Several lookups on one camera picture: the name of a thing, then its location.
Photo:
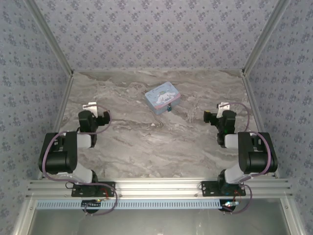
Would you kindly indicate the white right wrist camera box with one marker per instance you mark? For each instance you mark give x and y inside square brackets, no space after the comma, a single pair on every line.
[223,107]

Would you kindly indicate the grey metal panel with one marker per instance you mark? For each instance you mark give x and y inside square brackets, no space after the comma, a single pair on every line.
[156,222]

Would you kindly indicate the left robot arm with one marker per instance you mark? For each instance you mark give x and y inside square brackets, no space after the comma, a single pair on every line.
[58,156]

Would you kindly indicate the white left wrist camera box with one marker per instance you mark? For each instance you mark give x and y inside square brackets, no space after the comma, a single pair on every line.
[91,105]

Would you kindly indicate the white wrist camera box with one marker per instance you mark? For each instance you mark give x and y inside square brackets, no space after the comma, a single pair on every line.
[223,107]
[91,105]

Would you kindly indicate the blue cartoon tin box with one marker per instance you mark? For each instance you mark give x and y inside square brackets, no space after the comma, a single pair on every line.
[161,96]

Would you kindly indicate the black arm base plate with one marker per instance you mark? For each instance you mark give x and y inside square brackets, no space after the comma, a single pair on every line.
[78,192]
[209,191]

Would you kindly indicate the aluminium front beam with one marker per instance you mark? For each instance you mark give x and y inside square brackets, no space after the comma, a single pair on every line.
[156,188]

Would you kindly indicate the aluminium side rail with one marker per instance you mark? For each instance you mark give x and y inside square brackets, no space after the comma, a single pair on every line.
[62,110]
[258,117]

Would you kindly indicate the black controller board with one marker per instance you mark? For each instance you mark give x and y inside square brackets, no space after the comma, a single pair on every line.
[228,205]
[91,204]

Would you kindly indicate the aluminium frame post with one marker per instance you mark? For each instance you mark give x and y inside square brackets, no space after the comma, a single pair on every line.
[50,39]
[265,36]

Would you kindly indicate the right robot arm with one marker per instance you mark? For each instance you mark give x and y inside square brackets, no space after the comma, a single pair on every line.
[254,156]

